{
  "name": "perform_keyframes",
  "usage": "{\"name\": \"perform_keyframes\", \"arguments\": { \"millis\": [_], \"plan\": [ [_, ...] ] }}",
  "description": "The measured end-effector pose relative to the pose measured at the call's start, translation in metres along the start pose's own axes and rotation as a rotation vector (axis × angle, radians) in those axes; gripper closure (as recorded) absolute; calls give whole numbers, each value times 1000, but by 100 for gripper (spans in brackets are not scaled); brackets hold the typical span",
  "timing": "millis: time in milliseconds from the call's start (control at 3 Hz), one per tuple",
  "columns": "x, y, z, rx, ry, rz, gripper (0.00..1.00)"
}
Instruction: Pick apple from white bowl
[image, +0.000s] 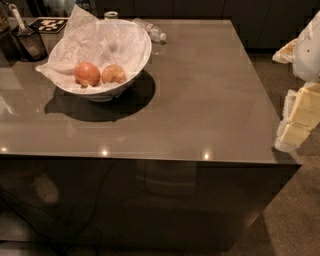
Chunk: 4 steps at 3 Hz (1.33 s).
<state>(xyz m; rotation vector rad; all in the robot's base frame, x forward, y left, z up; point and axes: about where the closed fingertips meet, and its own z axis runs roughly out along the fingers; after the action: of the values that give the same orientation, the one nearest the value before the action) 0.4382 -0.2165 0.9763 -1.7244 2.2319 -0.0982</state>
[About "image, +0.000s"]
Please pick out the black white marker tag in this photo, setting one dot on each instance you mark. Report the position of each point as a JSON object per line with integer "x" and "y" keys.
{"x": 49, "y": 25}

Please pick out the white paper liner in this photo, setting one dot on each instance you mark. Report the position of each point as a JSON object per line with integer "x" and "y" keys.
{"x": 86, "y": 43}

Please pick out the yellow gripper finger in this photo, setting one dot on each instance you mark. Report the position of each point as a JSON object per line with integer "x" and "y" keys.
{"x": 285, "y": 55}
{"x": 301, "y": 114}

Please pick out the black scoop with white handle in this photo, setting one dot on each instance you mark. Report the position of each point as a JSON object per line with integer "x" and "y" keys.
{"x": 28, "y": 39}

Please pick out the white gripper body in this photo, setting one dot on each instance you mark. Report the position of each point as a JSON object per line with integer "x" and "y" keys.
{"x": 308, "y": 50}

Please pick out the small glass jar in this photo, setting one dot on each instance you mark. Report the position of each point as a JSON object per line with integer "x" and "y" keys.
{"x": 111, "y": 15}

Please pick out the dark container at left edge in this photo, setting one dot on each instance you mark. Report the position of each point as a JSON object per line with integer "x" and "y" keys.
{"x": 8, "y": 45}

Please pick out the white bowl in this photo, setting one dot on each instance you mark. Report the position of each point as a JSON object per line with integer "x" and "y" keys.
{"x": 133, "y": 66}

